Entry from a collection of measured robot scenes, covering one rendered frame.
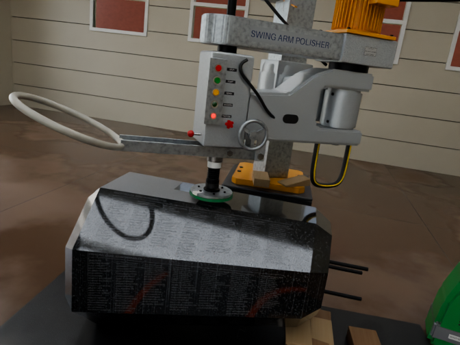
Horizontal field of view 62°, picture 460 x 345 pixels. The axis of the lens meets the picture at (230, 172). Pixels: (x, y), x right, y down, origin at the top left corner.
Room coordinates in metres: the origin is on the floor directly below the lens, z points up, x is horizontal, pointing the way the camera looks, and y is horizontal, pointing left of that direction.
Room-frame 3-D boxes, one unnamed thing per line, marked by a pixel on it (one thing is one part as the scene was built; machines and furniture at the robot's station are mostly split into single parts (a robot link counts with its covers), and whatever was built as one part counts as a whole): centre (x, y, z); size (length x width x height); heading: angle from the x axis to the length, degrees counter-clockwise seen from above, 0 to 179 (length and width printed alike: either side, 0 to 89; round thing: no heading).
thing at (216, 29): (1.96, -0.25, 1.62); 0.96 x 0.25 x 0.17; 110
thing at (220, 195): (1.84, 0.08, 0.87); 0.22 x 0.22 x 0.04
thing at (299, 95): (1.96, -0.29, 1.30); 0.74 x 0.23 x 0.49; 110
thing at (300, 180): (2.47, -0.43, 0.80); 0.20 x 0.10 x 0.05; 120
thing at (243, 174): (2.66, -0.28, 0.76); 0.49 x 0.49 x 0.05; 83
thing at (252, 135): (1.77, -0.07, 1.20); 0.15 x 0.10 x 0.15; 110
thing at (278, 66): (2.66, -0.28, 1.36); 0.35 x 0.35 x 0.41
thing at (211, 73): (1.71, 0.11, 1.37); 0.08 x 0.03 x 0.28; 110
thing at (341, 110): (2.06, -0.54, 1.34); 0.19 x 0.19 x 0.20
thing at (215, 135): (1.86, 0.01, 1.32); 0.36 x 0.22 x 0.45; 110
